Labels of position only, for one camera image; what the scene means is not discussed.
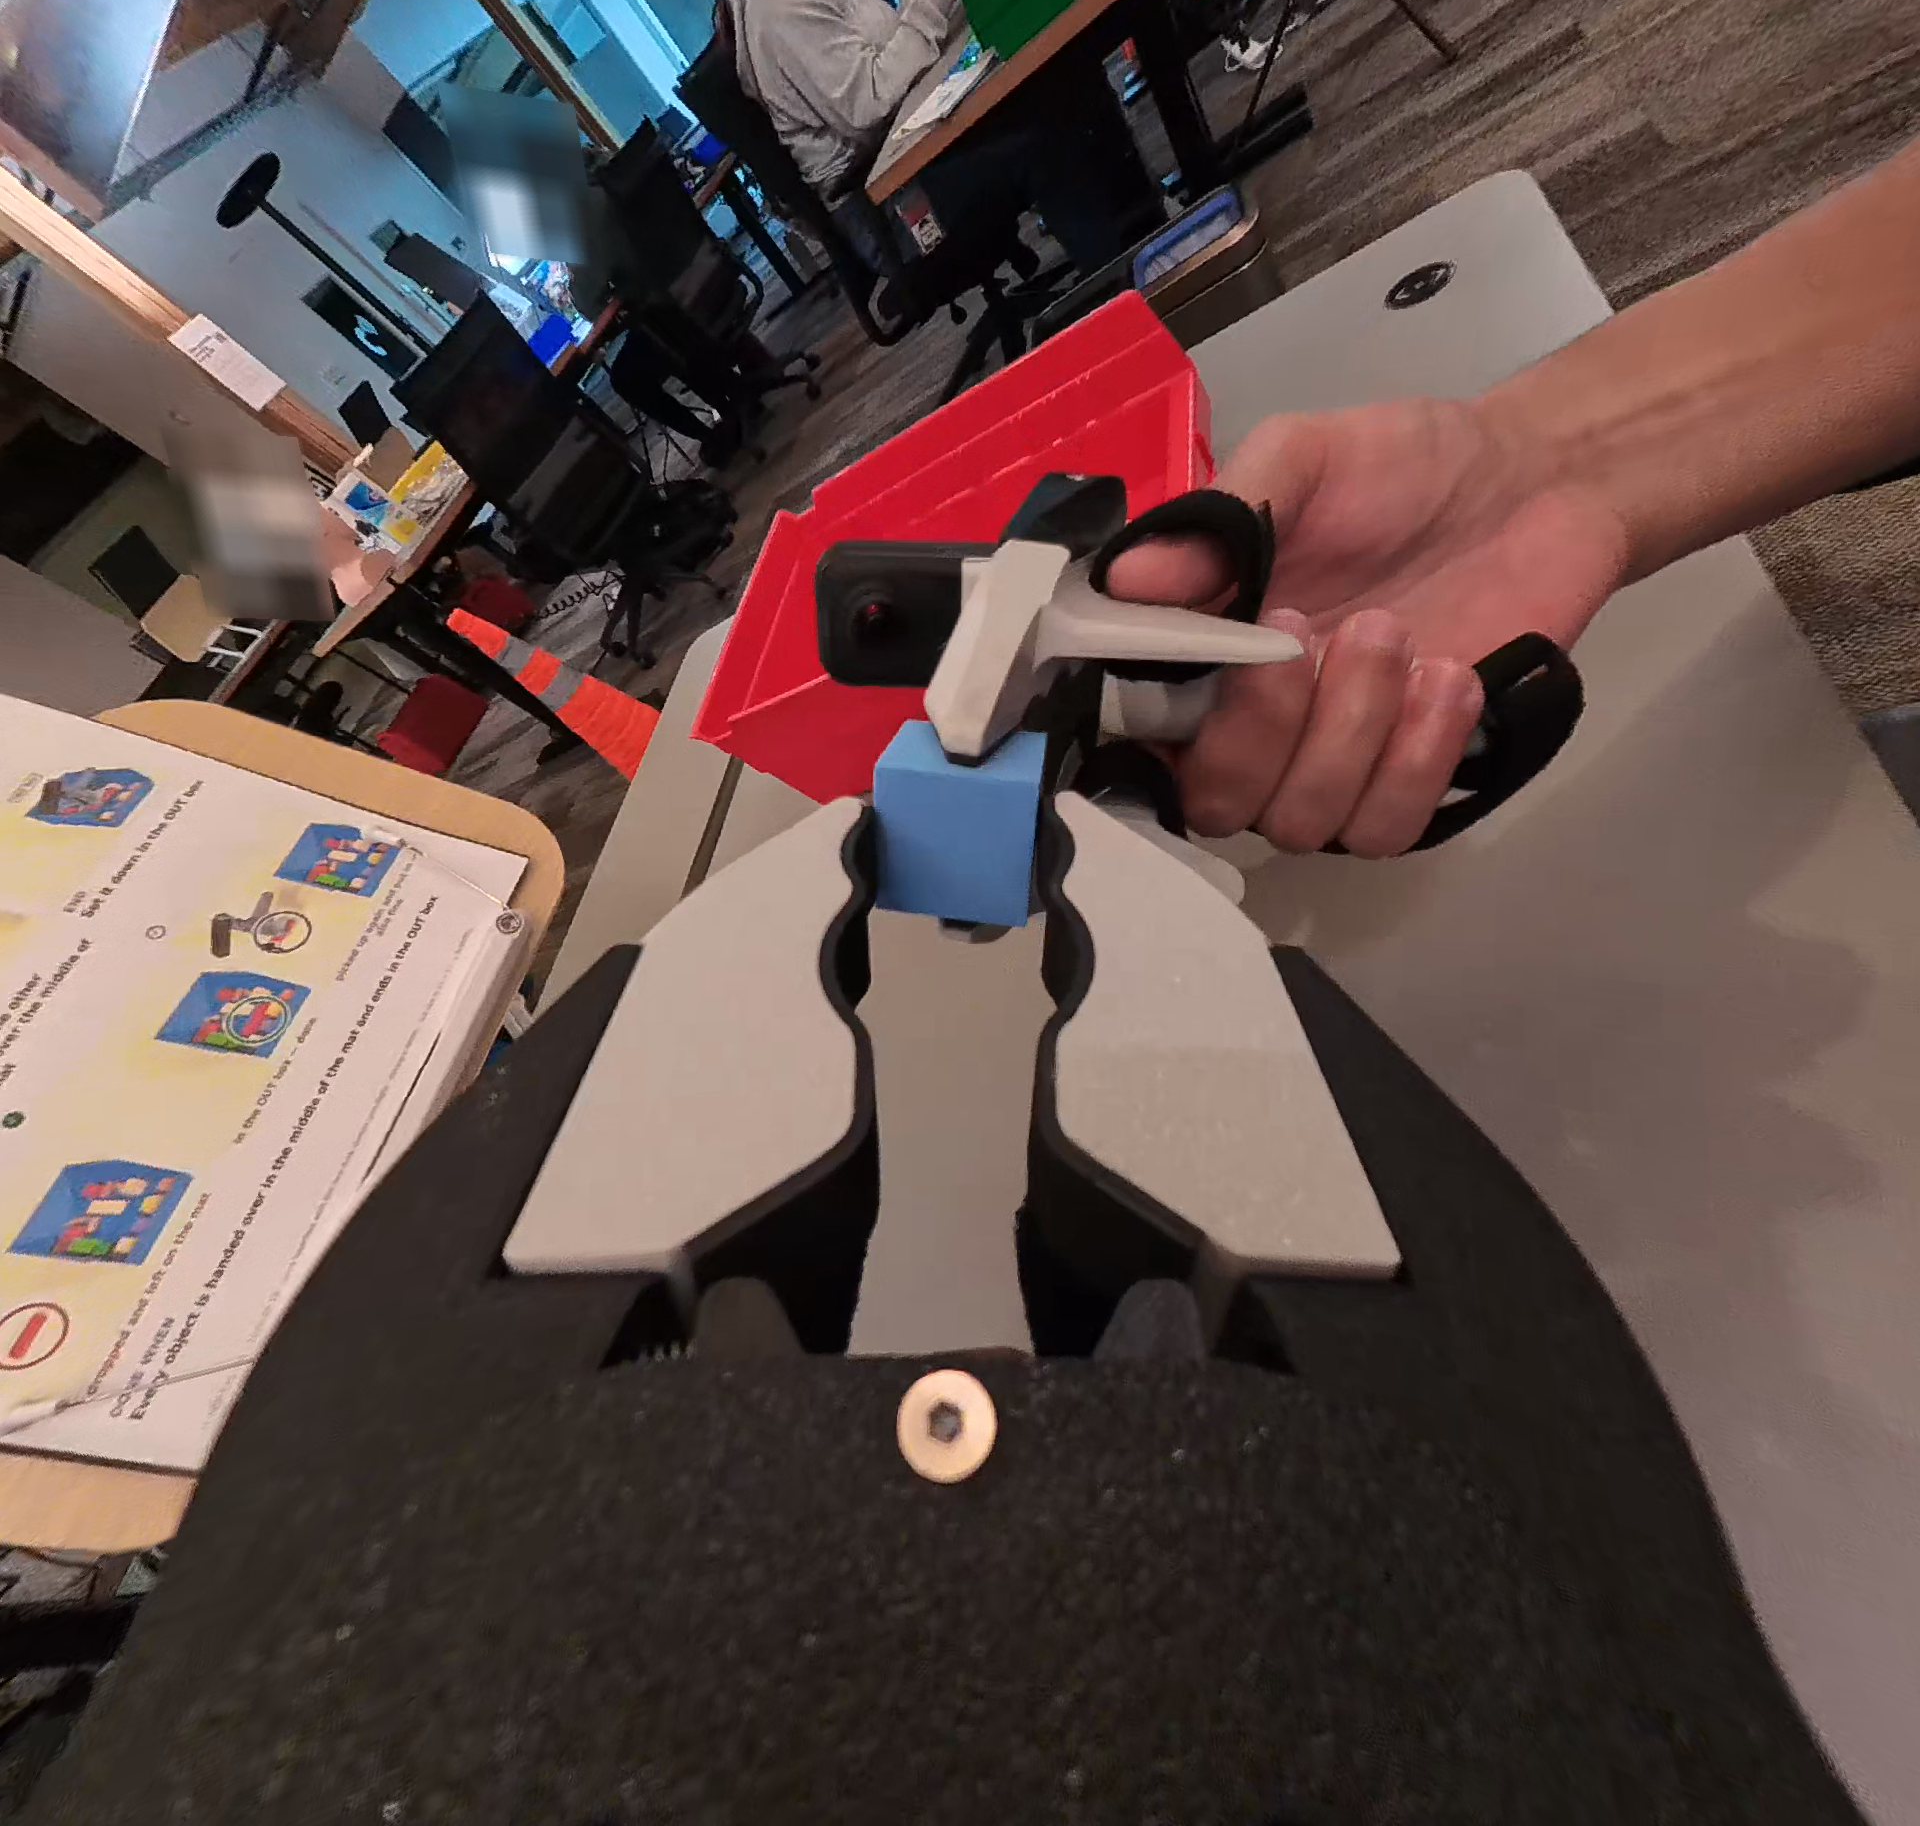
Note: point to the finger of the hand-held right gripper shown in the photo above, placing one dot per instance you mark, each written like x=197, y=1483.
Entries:
x=1176, y=853
x=984, y=670

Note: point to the clipboard with instruction sheet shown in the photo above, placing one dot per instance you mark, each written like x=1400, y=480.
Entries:
x=211, y=1075

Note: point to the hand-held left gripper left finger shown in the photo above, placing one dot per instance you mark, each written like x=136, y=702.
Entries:
x=690, y=1075

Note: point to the light blue wooden cube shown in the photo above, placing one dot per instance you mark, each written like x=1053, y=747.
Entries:
x=962, y=821

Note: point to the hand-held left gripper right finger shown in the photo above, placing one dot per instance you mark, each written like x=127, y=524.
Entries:
x=1217, y=1075

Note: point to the person's right hand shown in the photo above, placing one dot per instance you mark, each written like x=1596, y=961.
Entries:
x=1410, y=596

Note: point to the wooden table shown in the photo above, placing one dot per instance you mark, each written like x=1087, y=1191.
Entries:
x=1052, y=57

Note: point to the black monitor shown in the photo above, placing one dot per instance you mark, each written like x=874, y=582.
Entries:
x=481, y=386

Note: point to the red bag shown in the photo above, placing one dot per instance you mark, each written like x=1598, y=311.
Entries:
x=435, y=723

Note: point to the person's right forearm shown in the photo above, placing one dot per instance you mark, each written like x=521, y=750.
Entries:
x=1755, y=326

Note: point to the orange striped bar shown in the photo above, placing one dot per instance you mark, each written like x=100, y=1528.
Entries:
x=555, y=691

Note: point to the red plastic bin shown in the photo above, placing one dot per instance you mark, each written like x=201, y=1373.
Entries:
x=962, y=462

